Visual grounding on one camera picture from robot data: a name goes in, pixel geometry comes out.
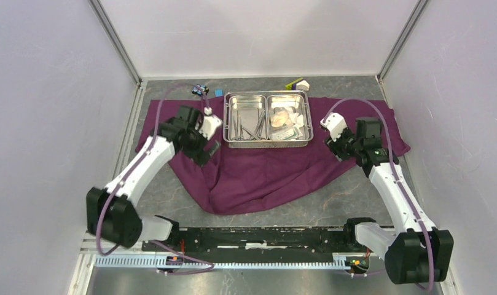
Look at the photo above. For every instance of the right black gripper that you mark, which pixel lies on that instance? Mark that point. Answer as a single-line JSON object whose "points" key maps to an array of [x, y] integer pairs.
{"points": [[334, 145]]}

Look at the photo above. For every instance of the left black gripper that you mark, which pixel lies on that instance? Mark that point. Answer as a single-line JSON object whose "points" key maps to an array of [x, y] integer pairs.
{"points": [[199, 155]]}

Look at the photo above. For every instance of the purple cloth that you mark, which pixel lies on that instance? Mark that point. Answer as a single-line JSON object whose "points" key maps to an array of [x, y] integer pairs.
{"points": [[238, 181]]}

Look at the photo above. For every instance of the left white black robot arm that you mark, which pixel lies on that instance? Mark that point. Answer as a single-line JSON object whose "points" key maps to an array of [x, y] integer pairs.
{"points": [[111, 210]]}

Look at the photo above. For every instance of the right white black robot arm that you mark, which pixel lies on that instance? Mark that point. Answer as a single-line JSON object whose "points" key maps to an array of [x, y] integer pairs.
{"points": [[418, 252]]}

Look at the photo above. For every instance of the steel surgical instruments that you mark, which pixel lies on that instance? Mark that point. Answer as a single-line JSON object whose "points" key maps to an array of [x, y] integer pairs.
{"points": [[248, 124]]}

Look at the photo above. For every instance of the steel surgical tray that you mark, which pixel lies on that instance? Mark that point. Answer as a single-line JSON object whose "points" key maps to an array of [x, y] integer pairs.
{"points": [[267, 100]]}

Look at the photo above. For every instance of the black blue toy car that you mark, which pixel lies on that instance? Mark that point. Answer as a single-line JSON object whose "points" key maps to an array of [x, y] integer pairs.
{"points": [[200, 90]]}

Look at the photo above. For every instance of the packaged gauze and sutures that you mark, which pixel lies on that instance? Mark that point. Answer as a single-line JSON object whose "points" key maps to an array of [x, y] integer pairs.
{"points": [[286, 124]]}

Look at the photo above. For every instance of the green white toy block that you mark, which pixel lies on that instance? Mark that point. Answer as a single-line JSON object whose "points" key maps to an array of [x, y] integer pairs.
{"points": [[298, 84]]}

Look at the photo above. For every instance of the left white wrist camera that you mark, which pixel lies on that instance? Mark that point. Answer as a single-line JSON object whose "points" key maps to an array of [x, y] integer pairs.
{"points": [[210, 124]]}

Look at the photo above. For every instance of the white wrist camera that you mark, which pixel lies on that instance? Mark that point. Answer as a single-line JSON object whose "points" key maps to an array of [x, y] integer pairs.
{"points": [[335, 124], [210, 124]]}

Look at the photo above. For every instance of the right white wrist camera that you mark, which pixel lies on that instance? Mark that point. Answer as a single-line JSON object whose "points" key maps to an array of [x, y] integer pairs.
{"points": [[335, 124]]}

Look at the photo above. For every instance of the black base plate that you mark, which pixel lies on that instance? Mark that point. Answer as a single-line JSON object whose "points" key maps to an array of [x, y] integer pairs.
{"points": [[320, 239]]}

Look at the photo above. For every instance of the blue toothed cable rail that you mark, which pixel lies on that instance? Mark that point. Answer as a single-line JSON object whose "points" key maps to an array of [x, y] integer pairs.
{"points": [[162, 261]]}

